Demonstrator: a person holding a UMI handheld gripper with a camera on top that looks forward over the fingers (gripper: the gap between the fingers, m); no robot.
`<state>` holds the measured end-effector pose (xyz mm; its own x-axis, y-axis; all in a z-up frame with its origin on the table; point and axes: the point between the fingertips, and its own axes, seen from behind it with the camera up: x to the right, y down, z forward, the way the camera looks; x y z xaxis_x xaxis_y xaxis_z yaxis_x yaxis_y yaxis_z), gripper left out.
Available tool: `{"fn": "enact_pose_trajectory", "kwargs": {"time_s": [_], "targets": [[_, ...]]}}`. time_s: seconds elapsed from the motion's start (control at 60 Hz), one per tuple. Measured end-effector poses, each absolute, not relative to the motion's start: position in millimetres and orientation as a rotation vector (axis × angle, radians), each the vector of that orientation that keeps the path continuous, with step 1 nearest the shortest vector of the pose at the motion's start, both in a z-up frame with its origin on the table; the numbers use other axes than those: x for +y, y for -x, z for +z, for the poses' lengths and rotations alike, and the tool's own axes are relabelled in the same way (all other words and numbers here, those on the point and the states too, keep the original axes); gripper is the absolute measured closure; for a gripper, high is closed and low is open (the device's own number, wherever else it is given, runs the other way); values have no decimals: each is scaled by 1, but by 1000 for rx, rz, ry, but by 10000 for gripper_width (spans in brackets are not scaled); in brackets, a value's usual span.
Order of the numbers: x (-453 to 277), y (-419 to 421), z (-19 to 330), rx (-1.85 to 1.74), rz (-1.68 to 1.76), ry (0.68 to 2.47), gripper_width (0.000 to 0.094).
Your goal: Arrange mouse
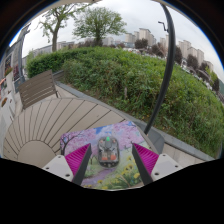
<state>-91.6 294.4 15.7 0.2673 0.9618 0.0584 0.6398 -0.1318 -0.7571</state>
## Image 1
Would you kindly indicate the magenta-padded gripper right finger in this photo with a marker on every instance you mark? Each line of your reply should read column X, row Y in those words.
column 165, row 165

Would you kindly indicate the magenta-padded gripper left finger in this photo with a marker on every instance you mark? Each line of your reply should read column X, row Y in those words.
column 59, row 166

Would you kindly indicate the transparent grey computer mouse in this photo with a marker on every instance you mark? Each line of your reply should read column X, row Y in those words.
column 108, row 153

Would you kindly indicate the white planter with flowers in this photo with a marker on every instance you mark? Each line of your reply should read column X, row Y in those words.
column 6, row 111
column 9, row 80

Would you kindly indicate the brown slatted chair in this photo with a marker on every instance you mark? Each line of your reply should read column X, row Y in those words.
column 36, row 88

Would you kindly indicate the curved black umbrella pole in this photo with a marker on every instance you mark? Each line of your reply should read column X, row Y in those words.
column 166, row 73

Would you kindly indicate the green hedge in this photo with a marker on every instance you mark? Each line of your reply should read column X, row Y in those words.
column 126, row 76

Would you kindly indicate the distant apartment buildings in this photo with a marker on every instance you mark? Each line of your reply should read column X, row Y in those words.
column 186, row 50

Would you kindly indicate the thin sparse-leaved tree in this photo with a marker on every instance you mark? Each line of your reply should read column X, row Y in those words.
column 54, row 38

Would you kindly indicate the round leafy green tree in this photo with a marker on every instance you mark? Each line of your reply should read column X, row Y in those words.
column 98, row 21

